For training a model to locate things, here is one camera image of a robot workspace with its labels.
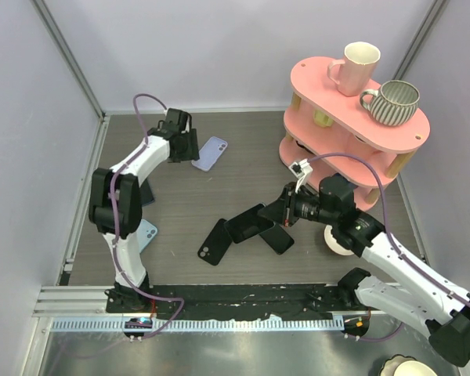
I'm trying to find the pink cup middle shelf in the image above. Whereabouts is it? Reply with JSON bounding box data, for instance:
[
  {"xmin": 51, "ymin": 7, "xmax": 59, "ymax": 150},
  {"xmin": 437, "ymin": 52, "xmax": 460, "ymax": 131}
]
[{"xmin": 345, "ymin": 134, "xmax": 375, "ymax": 162}]

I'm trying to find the black phone case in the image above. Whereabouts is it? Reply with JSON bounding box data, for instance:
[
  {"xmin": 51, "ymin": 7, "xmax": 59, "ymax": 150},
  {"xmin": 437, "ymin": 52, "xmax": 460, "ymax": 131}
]
[{"xmin": 197, "ymin": 219, "xmax": 232, "ymax": 266}]

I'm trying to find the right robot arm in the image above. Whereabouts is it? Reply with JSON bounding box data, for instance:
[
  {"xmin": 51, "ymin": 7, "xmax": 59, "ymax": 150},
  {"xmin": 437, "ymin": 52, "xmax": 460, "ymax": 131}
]
[{"xmin": 258, "ymin": 176, "xmax": 470, "ymax": 367}]

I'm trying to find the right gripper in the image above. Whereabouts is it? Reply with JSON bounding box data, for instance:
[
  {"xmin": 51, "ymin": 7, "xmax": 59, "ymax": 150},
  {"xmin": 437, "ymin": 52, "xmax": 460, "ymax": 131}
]
[{"xmin": 259, "ymin": 181, "xmax": 338, "ymax": 226}]

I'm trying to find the light blue phone case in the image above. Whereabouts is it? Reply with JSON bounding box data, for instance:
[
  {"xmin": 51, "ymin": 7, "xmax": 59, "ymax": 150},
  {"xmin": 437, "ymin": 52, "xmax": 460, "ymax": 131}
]
[{"xmin": 136, "ymin": 219, "xmax": 157, "ymax": 253}]

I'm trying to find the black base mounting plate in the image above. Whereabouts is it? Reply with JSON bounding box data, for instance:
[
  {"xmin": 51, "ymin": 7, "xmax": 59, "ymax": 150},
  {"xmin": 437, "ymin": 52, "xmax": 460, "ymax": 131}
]
[{"xmin": 105, "ymin": 284, "xmax": 367, "ymax": 321}]

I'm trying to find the purple cable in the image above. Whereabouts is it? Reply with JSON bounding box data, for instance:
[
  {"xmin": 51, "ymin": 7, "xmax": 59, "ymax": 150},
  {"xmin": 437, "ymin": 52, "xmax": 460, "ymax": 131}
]
[
  {"xmin": 107, "ymin": 92, "xmax": 185, "ymax": 340},
  {"xmin": 307, "ymin": 152, "xmax": 470, "ymax": 344}
]

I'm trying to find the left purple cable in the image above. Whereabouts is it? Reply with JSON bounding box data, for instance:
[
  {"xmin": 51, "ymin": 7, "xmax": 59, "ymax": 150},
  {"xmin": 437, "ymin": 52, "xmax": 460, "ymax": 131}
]
[{"xmin": 107, "ymin": 92, "xmax": 185, "ymax": 340}]

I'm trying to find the white bowl on table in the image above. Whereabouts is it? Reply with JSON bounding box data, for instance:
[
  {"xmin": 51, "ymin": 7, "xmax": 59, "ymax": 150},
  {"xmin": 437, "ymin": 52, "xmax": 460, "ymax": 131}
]
[{"xmin": 324, "ymin": 225, "xmax": 354, "ymax": 256}]

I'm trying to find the lavender phone case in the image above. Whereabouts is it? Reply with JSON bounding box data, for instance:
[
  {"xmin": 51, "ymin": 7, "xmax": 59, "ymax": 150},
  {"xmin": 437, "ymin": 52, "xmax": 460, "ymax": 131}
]
[{"xmin": 191, "ymin": 136, "xmax": 228, "ymax": 172}]

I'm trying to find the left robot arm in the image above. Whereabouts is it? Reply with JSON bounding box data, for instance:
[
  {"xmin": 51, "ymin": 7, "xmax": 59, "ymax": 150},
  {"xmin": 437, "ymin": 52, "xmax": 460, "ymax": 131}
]
[{"xmin": 89, "ymin": 108, "xmax": 199, "ymax": 313}]

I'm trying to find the cream bowl bottom corner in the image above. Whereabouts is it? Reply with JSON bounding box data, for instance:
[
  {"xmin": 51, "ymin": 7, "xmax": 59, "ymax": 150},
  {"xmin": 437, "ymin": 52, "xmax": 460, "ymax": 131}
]
[{"xmin": 378, "ymin": 354, "xmax": 437, "ymax": 376}]

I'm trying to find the yellow cup on shelf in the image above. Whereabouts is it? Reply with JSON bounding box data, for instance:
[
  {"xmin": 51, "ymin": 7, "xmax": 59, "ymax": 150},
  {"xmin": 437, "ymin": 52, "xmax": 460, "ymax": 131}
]
[{"xmin": 313, "ymin": 110, "xmax": 334, "ymax": 128}]

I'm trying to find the grey striped mug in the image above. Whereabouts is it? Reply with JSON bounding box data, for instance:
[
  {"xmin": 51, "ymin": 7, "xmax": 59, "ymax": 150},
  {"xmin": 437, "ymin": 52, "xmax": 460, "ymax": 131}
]
[{"xmin": 359, "ymin": 80, "xmax": 420, "ymax": 127}]

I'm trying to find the pink three-tier shelf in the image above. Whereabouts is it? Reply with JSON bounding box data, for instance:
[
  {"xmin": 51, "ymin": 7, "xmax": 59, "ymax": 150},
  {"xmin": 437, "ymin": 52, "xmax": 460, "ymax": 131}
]
[{"xmin": 279, "ymin": 56, "xmax": 430, "ymax": 211}]

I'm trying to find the dark blue phone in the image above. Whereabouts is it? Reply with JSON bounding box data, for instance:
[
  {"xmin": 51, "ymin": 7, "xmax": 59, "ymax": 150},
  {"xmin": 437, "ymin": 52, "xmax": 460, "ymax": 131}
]
[{"xmin": 139, "ymin": 179, "xmax": 155, "ymax": 207}]

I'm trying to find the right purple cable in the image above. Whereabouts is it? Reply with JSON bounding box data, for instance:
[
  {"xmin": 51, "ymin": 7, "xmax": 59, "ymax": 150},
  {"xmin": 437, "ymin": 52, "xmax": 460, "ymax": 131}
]
[{"xmin": 307, "ymin": 152, "xmax": 470, "ymax": 344}]

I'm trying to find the aluminium rail with slots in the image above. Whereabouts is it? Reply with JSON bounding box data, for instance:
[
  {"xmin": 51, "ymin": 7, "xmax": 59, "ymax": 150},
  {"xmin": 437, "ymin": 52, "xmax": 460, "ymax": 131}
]
[{"xmin": 51, "ymin": 316, "xmax": 344, "ymax": 333}]

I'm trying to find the pink tall mug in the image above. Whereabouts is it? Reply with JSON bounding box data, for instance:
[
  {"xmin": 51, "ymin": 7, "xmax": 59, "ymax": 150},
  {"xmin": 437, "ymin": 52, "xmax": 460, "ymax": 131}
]
[{"xmin": 327, "ymin": 42, "xmax": 381, "ymax": 96}]

